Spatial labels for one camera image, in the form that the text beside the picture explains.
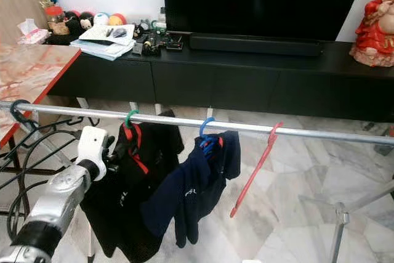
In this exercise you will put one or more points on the clear bottle green label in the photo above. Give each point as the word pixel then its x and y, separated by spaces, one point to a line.
pixel 160 21

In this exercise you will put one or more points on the grey computer mouse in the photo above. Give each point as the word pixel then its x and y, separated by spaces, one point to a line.
pixel 119 32

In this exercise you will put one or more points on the white paper stack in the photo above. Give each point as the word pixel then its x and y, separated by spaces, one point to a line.
pixel 101 46

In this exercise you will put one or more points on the light wooden sideboard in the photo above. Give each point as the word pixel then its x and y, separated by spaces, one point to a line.
pixel 21 7

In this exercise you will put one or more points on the red plastic hanger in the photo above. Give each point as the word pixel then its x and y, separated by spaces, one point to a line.
pixel 267 148

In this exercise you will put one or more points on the pink marble folding table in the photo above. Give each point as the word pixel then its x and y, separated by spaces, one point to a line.
pixel 28 69

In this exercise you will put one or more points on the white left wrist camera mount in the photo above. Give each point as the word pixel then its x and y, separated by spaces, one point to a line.
pixel 93 145

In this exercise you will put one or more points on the black flat television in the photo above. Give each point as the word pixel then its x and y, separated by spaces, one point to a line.
pixel 265 1

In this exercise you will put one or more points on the blue plastic hanger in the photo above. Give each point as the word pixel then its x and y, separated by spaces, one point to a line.
pixel 209 145

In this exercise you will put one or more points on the green plastic hanger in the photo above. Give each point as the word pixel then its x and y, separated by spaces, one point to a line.
pixel 127 120

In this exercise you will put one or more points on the pink tissue pack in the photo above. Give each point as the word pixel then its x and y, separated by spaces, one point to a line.
pixel 34 35

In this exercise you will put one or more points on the black tabletop gadget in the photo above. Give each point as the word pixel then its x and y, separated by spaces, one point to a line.
pixel 151 44

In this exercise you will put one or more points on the black shirt with red trim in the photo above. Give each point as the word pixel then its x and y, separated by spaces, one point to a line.
pixel 148 170

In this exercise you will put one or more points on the red-lidded jar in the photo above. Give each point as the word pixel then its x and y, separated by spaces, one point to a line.
pixel 55 18

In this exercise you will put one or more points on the silver metal clothes rack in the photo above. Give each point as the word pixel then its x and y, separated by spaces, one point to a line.
pixel 314 133

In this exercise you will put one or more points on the black round plush toy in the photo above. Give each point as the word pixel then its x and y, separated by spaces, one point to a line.
pixel 72 21

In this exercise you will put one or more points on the black soundbar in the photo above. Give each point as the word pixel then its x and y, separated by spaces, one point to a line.
pixel 255 44

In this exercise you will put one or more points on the red laughing Buddha statue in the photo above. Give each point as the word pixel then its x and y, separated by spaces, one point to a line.
pixel 372 32

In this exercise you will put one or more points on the black and white plush toy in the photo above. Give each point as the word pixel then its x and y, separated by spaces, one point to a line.
pixel 86 21

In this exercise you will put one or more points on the navy blue shirt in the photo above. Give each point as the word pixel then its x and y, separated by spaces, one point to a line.
pixel 191 195

